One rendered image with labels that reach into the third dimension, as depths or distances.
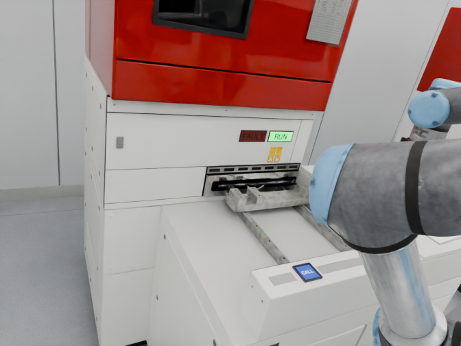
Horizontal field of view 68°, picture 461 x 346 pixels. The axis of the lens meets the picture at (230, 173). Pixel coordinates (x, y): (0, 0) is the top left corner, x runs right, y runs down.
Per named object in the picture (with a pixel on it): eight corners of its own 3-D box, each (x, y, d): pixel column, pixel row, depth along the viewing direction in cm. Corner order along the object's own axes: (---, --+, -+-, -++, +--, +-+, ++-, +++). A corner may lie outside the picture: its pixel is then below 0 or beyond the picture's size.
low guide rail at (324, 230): (282, 198, 151) (283, 191, 149) (285, 197, 152) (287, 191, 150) (365, 276, 112) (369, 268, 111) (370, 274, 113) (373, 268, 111)
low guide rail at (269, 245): (228, 202, 138) (229, 196, 137) (232, 202, 139) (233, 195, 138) (301, 293, 99) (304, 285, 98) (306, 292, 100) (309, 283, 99)
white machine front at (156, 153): (103, 206, 120) (106, 94, 103) (289, 191, 158) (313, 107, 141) (104, 211, 117) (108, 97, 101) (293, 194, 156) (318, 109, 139)
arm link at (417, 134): (455, 132, 81) (434, 132, 78) (446, 150, 83) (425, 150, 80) (427, 122, 87) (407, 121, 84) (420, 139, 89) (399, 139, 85)
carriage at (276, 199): (225, 201, 132) (226, 195, 131) (299, 194, 149) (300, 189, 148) (234, 213, 126) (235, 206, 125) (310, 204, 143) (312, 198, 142)
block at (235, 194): (228, 195, 131) (229, 188, 130) (236, 194, 133) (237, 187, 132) (237, 206, 125) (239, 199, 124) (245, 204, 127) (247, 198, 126)
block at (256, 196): (245, 193, 135) (247, 187, 134) (253, 193, 137) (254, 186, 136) (256, 204, 129) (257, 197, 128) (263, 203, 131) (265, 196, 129)
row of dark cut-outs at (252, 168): (206, 172, 130) (207, 167, 129) (297, 168, 150) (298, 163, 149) (206, 173, 129) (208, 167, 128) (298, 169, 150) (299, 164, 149)
